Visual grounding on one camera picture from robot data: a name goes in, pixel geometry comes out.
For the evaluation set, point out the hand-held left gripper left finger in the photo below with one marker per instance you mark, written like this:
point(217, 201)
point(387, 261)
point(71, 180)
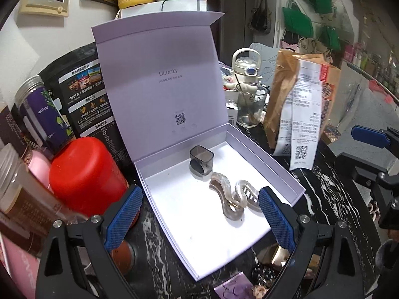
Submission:
point(121, 221)

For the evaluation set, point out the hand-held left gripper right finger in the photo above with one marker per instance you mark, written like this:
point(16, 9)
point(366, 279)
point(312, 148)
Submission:
point(277, 221)

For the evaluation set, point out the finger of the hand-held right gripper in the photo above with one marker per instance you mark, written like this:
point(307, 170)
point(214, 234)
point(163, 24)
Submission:
point(369, 136)
point(358, 169)

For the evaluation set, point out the black polka dot scrunchie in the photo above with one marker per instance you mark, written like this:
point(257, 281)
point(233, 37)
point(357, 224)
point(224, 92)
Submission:
point(261, 272)

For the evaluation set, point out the translucent wavy hair claw clip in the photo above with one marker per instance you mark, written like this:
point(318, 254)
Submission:
point(222, 193)

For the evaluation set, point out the lavender gift box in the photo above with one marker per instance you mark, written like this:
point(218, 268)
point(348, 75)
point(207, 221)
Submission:
point(174, 78)

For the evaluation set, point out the brown round lid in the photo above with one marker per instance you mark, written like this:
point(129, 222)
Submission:
point(123, 255)

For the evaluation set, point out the red plastic jar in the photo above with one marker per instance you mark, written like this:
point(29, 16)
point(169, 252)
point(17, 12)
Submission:
point(87, 174)

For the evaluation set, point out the long white receipt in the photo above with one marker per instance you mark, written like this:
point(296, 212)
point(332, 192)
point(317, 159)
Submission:
point(304, 115)

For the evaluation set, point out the purple eyelash card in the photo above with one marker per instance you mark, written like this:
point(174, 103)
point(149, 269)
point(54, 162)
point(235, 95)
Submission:
point(233, 288)

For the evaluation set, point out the brown paper bag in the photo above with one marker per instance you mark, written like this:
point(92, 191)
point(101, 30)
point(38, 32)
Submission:
point(280, 99)

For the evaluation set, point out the pink round container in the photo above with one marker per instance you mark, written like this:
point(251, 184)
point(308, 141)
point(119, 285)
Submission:
point(40, 168)

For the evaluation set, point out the clear jar with brown label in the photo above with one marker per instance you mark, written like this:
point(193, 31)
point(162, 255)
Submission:
point(25, 199)

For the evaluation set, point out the small grey transparent case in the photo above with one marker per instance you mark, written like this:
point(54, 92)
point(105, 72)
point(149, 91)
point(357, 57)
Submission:
point(201, 157)

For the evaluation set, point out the clear glass cup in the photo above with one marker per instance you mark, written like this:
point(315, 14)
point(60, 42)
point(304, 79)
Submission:
point(251, 112)

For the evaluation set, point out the small white carton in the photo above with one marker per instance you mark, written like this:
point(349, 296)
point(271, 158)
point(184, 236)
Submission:
point(232, 113)

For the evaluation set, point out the clear jar with purple label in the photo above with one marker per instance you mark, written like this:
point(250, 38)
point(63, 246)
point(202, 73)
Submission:
point(43, 118)

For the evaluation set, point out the black printed food pouch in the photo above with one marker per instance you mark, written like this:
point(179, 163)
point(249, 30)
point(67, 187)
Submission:
point(84, 93)

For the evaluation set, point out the cream water bottle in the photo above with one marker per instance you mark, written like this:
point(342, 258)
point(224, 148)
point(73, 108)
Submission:
point(246, 67)

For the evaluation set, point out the black hanging handbag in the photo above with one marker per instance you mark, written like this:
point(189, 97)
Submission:
point(260, 15)

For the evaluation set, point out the white fridge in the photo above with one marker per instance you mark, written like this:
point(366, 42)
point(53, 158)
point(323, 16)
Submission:
point(162, 7)

